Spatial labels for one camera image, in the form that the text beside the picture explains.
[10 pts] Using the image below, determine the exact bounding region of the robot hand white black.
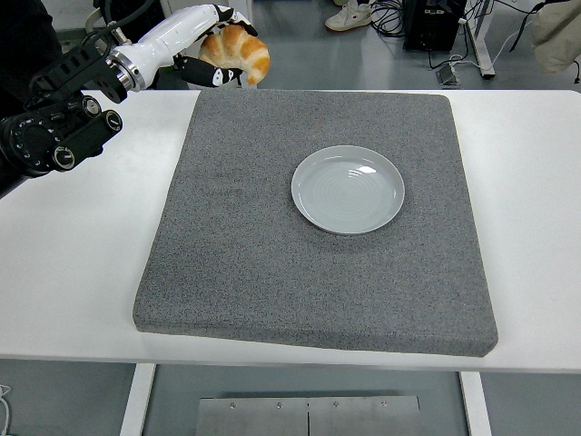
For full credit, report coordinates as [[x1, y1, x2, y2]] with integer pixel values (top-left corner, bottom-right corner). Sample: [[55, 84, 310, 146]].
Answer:
[[120, 3, 260, 90]]

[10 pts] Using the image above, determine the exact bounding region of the golden croissant bread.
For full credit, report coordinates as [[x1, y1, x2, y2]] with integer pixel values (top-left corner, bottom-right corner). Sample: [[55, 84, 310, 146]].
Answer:
[[198, 25, 272, 86]]

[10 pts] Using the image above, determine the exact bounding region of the grey round plate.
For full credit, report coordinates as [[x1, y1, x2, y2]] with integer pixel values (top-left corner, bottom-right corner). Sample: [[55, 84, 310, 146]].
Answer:
[[290, 144, 406, 236]]

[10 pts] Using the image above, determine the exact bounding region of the grey metal plate with screws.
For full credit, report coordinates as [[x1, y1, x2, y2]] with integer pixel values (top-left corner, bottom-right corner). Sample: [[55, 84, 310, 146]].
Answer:
[[195, 395, 422, 436]]

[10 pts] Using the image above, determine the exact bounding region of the person's white shoe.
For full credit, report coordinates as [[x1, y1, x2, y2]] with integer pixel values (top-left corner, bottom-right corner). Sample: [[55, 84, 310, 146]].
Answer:
[[325, 2, 373, 32]]

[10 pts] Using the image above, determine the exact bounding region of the black computer tower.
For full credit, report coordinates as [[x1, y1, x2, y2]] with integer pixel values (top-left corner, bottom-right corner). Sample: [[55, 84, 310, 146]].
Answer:
[[403, 0, 468, 52]]

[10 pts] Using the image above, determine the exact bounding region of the grey power adapter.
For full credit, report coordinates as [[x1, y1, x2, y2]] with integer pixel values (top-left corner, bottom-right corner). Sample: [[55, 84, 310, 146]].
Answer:
[[435, 63, 463, 86]]

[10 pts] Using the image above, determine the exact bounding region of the grey speckled mat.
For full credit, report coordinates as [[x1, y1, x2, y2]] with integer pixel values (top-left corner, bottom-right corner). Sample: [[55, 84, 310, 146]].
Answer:
[[131, 89, 499, 359]]

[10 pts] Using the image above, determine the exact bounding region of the white desk leg with foot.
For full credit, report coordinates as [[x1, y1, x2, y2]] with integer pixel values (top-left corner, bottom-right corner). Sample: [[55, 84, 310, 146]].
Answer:
[[462, 0, 497, 81]]

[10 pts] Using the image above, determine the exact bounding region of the beige cloth bag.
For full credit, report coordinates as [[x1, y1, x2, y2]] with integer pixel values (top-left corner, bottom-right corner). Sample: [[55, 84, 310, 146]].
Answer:
[[510, 0, 581, 85]]

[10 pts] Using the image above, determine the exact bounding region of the white table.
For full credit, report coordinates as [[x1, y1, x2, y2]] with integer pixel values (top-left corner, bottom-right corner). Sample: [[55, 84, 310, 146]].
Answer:
[[0, 89, 581, 436]]

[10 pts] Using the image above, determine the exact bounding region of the black cable bundle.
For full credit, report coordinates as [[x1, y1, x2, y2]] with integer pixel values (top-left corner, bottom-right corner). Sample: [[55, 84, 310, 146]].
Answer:
[[369, 0, 408, 37]]

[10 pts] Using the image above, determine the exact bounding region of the thin white cable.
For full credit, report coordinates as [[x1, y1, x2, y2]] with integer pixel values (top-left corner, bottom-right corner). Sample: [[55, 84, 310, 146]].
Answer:
[[0, 383, 13, 431]]

